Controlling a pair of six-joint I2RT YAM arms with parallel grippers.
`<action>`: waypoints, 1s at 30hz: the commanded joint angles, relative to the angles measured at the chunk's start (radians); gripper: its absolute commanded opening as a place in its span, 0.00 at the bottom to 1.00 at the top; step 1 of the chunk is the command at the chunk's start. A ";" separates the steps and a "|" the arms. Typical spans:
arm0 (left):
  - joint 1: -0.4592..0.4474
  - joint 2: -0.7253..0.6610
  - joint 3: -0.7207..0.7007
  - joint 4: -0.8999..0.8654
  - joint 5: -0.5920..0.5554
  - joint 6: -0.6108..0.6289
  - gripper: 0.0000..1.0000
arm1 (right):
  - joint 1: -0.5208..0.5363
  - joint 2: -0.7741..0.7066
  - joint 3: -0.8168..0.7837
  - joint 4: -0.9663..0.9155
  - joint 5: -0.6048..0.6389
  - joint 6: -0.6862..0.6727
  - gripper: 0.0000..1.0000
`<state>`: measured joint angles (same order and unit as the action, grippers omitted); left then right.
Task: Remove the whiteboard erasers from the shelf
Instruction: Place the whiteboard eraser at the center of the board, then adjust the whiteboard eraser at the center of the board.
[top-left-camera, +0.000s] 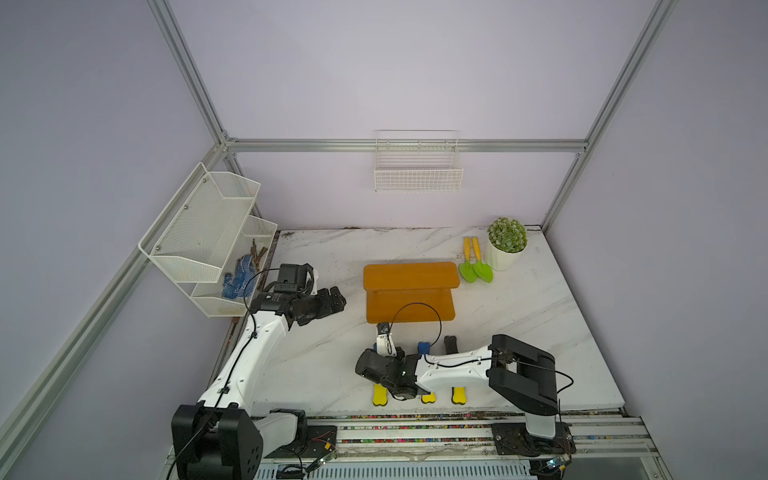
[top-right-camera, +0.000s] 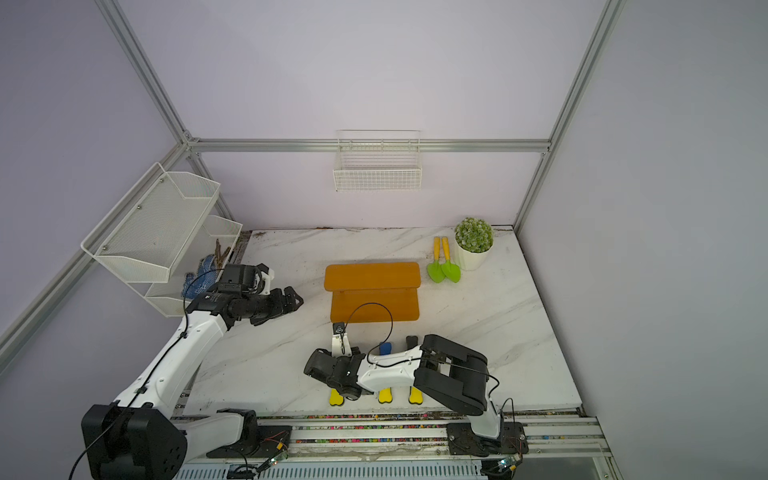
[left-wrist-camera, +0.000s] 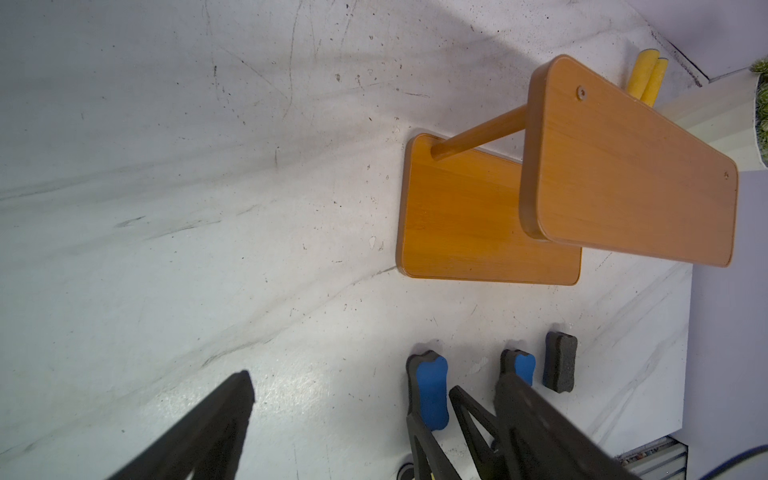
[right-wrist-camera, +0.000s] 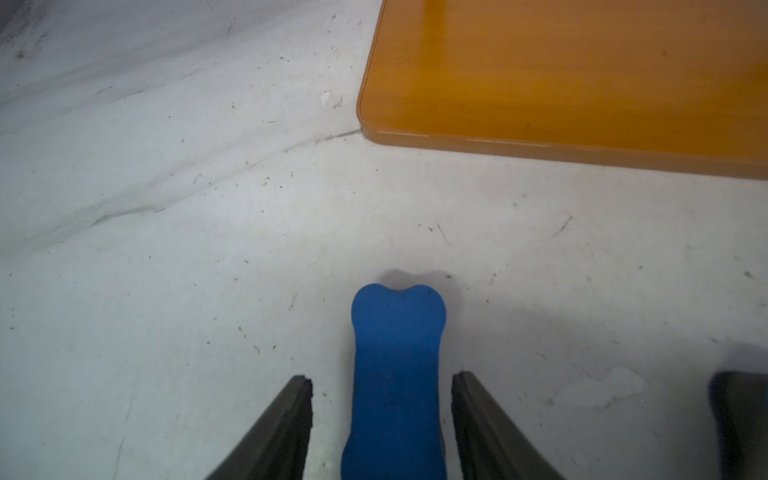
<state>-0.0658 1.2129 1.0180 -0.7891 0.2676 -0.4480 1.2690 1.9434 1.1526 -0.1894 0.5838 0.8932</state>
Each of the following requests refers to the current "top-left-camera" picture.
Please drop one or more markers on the potted green plant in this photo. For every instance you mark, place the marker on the potted green plant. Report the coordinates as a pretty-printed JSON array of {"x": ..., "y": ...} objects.
[{"x": 507, "y": 239}]

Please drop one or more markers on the brown sticks in rack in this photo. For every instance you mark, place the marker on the brown sticks in rack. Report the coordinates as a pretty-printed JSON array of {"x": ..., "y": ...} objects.
[{"x": 257, "y": 252}]

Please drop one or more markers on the green shovel right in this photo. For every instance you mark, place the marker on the green shovel right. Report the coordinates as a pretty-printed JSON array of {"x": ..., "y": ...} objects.
[{"x": 482, "y": 269}]

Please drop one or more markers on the yellow eraser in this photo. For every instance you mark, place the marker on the yellow eraser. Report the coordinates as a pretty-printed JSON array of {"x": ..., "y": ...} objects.
[
  {"x": 380, "y": 396},
  {"x": 458, "y": 396},
  {"x": 428, "y": 398}
]

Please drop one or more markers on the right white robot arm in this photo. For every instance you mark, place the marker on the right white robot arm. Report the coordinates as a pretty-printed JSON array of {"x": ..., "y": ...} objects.
[{"x": 522, "y": 374}]

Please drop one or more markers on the green shovel left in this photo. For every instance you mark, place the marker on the green shovel left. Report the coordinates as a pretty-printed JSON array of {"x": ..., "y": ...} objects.
[{"x": 466, "y": 269}]

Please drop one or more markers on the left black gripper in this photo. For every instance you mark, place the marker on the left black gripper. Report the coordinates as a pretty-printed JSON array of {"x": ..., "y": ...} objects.
[{"x": 326, "y": 307}]

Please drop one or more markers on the white wire wall basket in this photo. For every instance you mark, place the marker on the white wire wall basket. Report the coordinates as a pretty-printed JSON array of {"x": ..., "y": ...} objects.
[{"x": 418, "y": 161}]

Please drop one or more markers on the blue crumpled item in rack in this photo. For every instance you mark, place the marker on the blue crumpled item in rack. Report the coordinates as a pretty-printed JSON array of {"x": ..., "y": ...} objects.
[{"x": 240, "y": 283}]

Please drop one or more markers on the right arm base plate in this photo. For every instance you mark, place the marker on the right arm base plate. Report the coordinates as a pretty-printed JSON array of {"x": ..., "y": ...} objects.
[{"x": 514, "y": 439}]

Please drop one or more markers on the green shovel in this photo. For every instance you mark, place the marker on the green shovel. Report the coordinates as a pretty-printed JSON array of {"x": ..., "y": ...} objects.
[
  {"x": 482, "y": 269},
  {"x": 466, "y": 269}
]

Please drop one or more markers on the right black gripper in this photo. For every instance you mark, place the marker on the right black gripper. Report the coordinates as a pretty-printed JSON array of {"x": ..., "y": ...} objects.
[{"x": 400, "y": 354}]

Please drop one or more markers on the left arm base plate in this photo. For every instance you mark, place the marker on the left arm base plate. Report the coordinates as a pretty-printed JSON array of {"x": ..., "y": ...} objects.
[{"x": 313, "y": 442}]

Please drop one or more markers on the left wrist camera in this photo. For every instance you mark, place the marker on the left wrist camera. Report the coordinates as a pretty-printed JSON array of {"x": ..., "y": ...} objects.
[{"x": 295, "y": 279}]

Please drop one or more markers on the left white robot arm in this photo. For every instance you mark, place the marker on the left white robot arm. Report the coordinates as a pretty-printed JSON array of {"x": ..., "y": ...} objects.
[{"x": 217, "y": 437}]

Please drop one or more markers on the orange wooden two-tier shelf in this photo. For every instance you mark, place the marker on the orange wooden two-tier shelf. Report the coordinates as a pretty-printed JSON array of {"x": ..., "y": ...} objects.
[{"x": 410, "y": 292}]

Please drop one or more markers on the white mesh two-tier rack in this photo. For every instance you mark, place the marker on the white mesh two-tier rack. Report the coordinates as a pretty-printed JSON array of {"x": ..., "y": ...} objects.
[{"x": 206, "y": 227}]

